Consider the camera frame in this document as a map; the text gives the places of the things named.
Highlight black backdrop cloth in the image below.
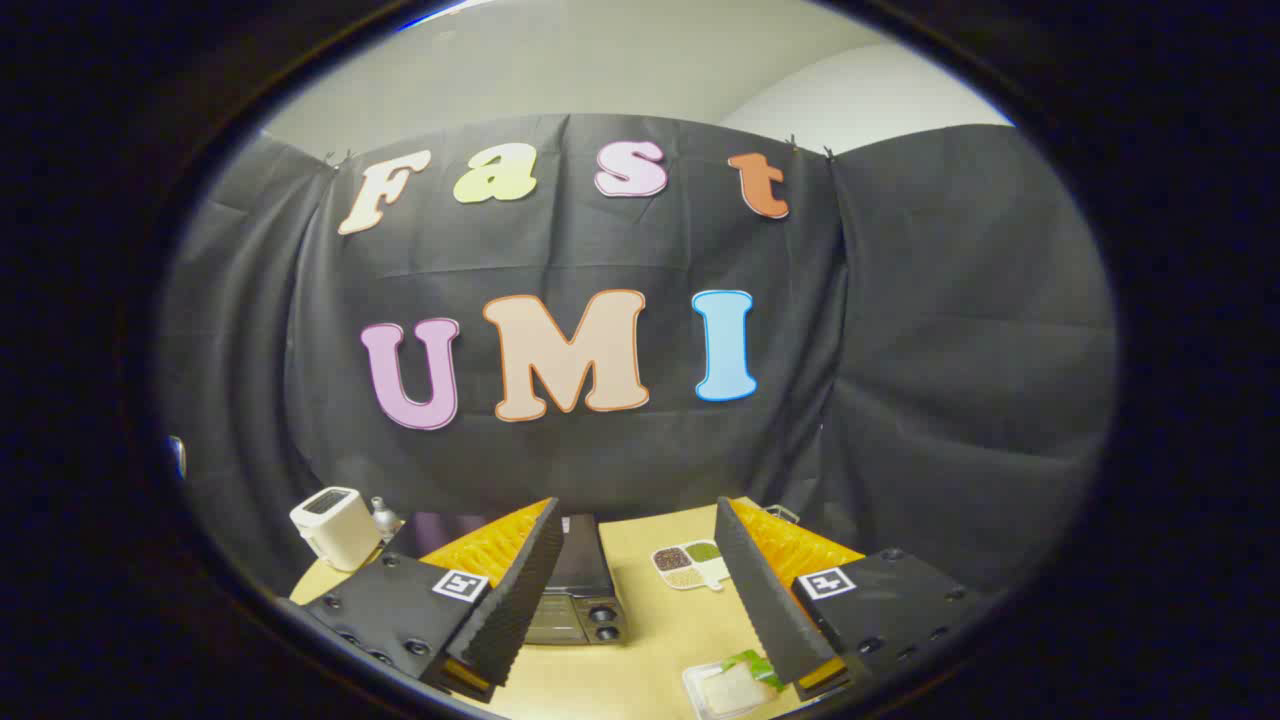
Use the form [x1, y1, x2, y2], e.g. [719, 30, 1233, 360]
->
[155, 113, 1119, 601]

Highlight white divided grain dish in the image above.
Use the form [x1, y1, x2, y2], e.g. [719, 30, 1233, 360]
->
[651, 539, 733, 592]

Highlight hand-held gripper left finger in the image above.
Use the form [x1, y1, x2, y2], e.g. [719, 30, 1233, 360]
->
[300, 497, 565, 704]

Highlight white pop-up toaster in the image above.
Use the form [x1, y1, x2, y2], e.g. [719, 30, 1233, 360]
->
[289, 486, 383, 573]

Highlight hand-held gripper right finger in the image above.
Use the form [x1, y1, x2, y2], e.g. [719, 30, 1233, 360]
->
[714, 496, 991, 703]

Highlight lettuce sandwich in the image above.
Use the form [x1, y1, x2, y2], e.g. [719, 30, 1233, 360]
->
[700, 649, 787, 716]

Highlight white plastic tray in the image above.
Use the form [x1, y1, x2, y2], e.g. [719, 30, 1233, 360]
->
[682, 655, 793, 720]

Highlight black toaster oven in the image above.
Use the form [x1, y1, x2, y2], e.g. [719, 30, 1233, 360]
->
[385, 512, 629, 646]

